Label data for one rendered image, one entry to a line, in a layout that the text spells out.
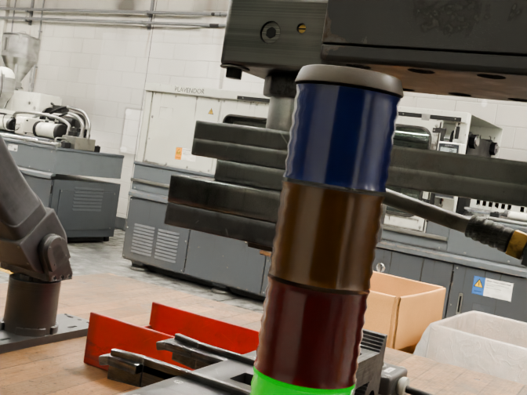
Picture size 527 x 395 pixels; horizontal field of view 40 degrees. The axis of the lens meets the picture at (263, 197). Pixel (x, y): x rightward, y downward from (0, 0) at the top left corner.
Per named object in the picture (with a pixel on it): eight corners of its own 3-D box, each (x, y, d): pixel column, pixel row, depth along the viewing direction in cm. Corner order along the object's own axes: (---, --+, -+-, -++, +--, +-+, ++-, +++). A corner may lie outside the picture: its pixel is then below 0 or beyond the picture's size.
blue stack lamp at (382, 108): (309, 179, 29) (321, 96, 29) (400, 193, 27) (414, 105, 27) (263, 174, 26) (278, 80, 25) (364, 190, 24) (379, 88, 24)
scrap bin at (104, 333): (147, 346, 93) (154, 301, 93) (323, 403, 82) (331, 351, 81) (82, 363, 83) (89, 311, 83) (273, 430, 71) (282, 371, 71)
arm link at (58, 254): (49, 236, 84) (81, 234, 89) (-6, 222, 88) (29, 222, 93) (41, 289, 84) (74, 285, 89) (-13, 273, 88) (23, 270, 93)
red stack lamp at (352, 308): (282, 349, 29) (295, 269, 29) (370, 375, 28) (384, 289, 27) (234, 367, 26) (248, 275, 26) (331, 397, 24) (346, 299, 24)
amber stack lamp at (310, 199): (296, 265, 29) (308, 183, 29) (385, 285, 27) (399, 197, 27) (248, 271, 26) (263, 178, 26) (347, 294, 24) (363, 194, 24)
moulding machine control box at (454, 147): (427, 196, 493) (437, 139, 491) (438, 197, 513) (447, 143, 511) (454, 200, 484) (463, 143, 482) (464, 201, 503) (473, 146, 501)
